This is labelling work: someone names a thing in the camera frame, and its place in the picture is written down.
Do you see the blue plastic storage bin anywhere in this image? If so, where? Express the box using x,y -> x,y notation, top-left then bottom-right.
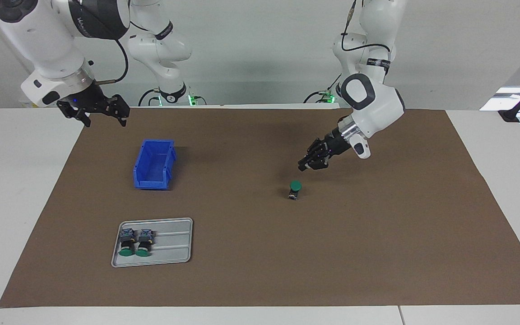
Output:
133,139 -> 177,190

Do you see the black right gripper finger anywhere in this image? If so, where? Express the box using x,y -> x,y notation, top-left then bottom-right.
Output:
109,94 -> 130,127
73,109 -> 92,128

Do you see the black left base cable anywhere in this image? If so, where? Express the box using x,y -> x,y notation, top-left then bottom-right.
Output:
304,68 -> 343,103

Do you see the brown paper table mat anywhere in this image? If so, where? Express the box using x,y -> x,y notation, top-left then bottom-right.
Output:
0,107 -> 520,308

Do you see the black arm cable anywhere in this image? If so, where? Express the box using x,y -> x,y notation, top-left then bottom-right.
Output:
341,0 -> 391,64
95,38 -> 130,86

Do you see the black right base cable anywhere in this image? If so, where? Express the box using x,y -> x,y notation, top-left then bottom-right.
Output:
138,88 -> 161,107

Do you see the black base cable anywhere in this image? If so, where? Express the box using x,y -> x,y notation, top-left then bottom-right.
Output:
304,68 -> 343,103
138,88 -> 161,107

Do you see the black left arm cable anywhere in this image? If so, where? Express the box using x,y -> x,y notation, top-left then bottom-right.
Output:
341,0 -> 391,64

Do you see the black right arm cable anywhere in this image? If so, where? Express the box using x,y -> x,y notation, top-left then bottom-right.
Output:
95,38 -> 130,86

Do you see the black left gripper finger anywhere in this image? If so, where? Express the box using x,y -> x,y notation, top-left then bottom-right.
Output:
312,153 -> 333,170
298,139 -> 325,171

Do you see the grey metal tray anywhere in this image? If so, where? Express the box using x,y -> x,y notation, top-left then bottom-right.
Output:
111,218 -> 194,268

